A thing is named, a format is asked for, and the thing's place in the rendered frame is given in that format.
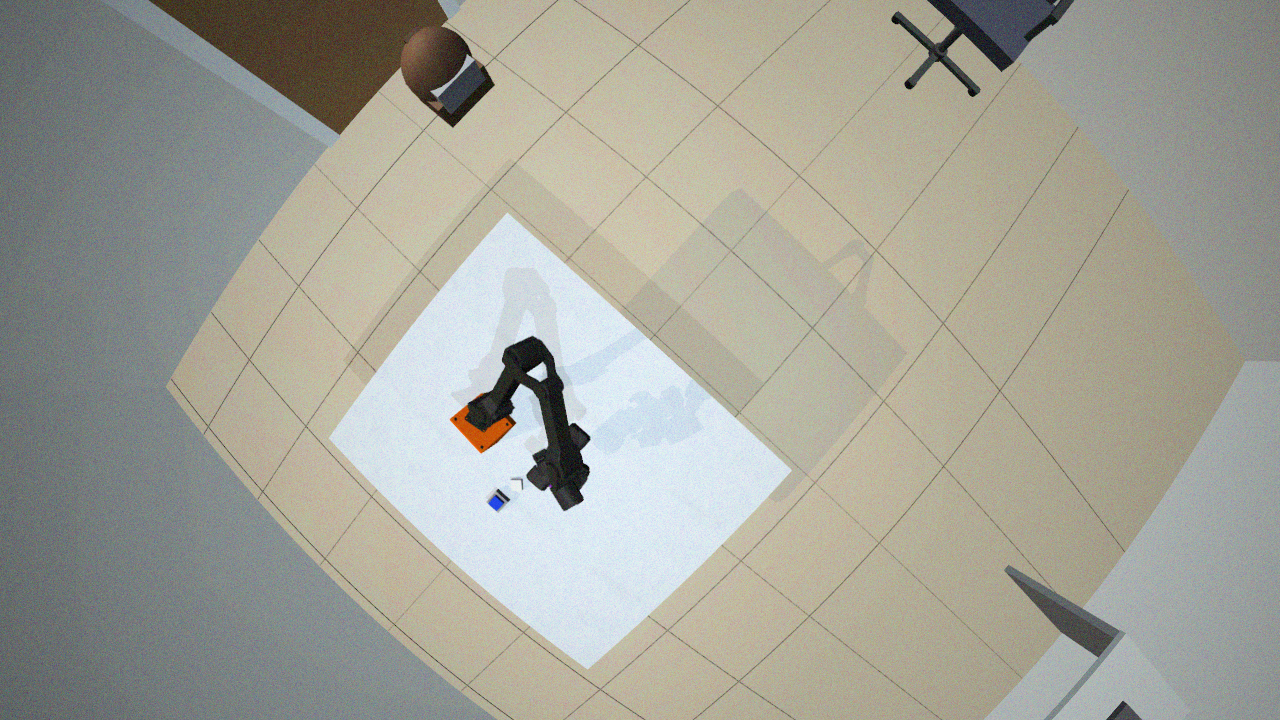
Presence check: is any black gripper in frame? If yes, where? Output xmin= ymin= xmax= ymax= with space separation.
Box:
xmin=526 ymin=423 xmax=591 ymax=491

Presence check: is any blue button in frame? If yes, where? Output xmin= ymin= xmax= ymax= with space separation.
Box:
xmin=486 ymin=489 xmax=509 ymax=512

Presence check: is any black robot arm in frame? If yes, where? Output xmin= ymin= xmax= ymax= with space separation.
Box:
xmin=465 ymin=334 xmax=590 ymax=511

